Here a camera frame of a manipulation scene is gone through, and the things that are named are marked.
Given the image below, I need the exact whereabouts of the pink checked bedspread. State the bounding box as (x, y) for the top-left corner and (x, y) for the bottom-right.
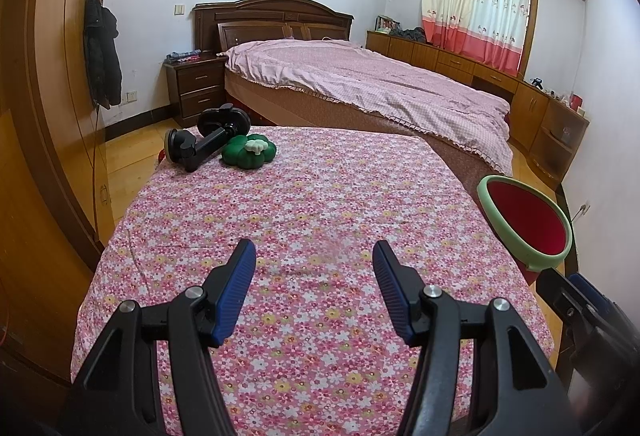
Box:
(223, 39), (516, 177)

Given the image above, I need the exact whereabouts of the black jacket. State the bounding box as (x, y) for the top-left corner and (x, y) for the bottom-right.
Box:
(82, 0), (123, 109)

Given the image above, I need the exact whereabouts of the dark wooden headboard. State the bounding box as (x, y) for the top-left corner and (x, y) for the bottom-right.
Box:
(192, 0), (355, 56)

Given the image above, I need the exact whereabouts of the green plush pumpkin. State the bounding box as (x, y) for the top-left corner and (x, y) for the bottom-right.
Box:
(221, 133), (279, 169)

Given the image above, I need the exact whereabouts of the red bucket with green rim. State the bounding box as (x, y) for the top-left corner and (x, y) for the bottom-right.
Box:
(476, 175), (573, 273)

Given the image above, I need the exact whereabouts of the dark wooden nightstand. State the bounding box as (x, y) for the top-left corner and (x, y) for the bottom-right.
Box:
(164, 55), (228, 127)

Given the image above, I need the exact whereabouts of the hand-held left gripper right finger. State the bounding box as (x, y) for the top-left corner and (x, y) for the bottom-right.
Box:
(372, 239), (583, 436)

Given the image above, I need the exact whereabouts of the black suction phone holder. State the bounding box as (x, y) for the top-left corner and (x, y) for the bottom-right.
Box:
(165, 104), (251, 173)

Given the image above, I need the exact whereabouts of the white and red curtain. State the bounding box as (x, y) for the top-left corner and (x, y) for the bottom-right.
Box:
(421, 0), (531, 77)

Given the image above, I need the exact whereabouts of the low wooden cabinet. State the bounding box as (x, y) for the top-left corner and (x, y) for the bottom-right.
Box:
(366, 30), (551, 157)

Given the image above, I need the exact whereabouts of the brown bed base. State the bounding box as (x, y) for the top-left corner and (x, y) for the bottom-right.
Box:
(223, 66), (501, 217)

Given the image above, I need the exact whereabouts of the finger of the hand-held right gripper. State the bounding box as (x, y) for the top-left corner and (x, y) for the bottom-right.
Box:
(539, 267), (597, 325)

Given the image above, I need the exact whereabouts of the dark clothes pile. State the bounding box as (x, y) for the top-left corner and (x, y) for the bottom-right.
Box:
(391, 27), (427, 45)

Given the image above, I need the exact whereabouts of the wooden window frame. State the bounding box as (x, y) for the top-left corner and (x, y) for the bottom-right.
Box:
(517, 0), (541, 80)

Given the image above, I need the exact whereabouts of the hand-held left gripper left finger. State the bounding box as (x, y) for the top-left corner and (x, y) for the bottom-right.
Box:
(70, 239), (257, 436)

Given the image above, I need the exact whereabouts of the wooden wardrobe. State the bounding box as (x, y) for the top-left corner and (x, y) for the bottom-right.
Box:
(0, 0), (116, 387)

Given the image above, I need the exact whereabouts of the pink floral tablecloth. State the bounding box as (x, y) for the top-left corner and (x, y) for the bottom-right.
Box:
(70, 126), (556, 436)

